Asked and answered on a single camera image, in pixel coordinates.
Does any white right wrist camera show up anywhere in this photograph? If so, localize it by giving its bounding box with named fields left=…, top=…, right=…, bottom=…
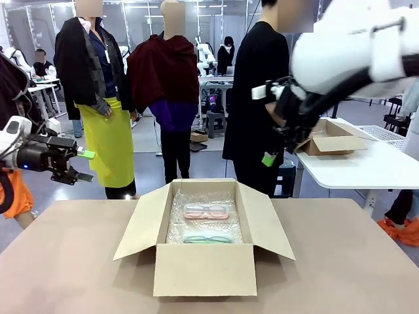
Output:
left=251, top=82, right=280, bottom=101

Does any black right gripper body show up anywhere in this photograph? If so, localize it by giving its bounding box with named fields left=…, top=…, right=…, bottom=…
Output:
left=272, top=82, right=320, bottom=145

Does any grey plastic stool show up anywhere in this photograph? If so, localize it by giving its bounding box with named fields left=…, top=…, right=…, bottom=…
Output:
left=204, top=110, right=227, bottom=139

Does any black right arm cable sleeve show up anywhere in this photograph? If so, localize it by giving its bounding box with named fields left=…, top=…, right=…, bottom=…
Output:
left=294, top=54, right=419, bottom=127

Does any clear bubble wrap sheet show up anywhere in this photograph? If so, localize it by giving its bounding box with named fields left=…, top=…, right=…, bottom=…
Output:
left=165, top=190, right=245, bottom=245

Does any large open cardboard box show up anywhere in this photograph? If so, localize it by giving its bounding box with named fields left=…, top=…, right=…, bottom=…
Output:
left=113, top=178, right=297, bottom=298

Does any small open cardboard box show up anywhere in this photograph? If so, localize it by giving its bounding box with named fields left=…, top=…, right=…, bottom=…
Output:
left=293, top=118, right=378, bottom=156

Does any seated person in varsity jacket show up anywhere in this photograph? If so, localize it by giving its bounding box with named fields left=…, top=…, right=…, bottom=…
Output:
left=31, top=48, right=58, bottom=81

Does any person's right forearm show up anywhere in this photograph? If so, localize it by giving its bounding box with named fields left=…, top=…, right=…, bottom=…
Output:
left=264, top=101, right=285, bottom=128

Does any white plastic basket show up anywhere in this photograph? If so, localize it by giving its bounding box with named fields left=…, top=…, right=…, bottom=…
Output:
left=355, top=125, right=409, bottom=145

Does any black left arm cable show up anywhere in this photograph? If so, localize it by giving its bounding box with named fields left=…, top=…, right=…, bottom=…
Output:
left=0, top=166, right=16, bottom=215

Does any mannequin dark coat orange skirt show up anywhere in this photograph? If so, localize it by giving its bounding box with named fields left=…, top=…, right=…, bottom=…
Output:
left=0, top=52, right=43, bottom=230

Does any pink glasses case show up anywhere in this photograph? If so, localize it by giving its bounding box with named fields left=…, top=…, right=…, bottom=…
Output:
left=182, top=203, right=230, bottom=221

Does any mannequin black jacket yellow skirt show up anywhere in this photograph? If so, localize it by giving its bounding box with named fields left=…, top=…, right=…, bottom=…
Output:
left=53, top=0, right=138, bottom=200

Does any white side table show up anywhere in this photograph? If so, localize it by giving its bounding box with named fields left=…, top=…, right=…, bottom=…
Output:
left=293, top=116, right=419, bottom=217

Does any orange cloth on floor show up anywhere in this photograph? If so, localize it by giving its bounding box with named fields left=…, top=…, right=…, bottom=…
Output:
left=377, top=218, right=419, bottom=247

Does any background person wearing mask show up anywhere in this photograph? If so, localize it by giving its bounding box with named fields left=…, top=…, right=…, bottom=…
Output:
left=217, top=35, right=236, bottom=77

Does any black metal chair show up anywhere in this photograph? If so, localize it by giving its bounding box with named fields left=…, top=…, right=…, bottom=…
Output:
left=382, top=96, right=407, bottom=133

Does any background robot workbench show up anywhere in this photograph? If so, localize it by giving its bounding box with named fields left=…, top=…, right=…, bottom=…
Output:
left=198, top=75, right=235, bottom=129

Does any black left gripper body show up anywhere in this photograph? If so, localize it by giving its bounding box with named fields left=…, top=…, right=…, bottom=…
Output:
left=16, top=135, right=79, bottom=173

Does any mannequin maroon cape purple top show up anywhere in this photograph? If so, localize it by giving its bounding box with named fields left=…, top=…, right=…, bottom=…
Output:
left=126, top=0, right=200, bottom=184

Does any white background desk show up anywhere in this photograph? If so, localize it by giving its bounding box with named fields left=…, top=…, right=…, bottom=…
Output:
left=27, top=78, right=62, bottom=120

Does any green glasses case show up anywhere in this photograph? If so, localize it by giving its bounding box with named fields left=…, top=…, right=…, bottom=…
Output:
left=181, top=231, right=236, bottom=245

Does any dark blue plastic stool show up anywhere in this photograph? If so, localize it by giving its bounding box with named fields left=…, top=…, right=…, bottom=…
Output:
left=274, top=158, right=297, bottom=198

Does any person in black t-shirt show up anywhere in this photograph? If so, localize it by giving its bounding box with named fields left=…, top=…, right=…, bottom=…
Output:
left=222, top=0, right=295, bottom=199

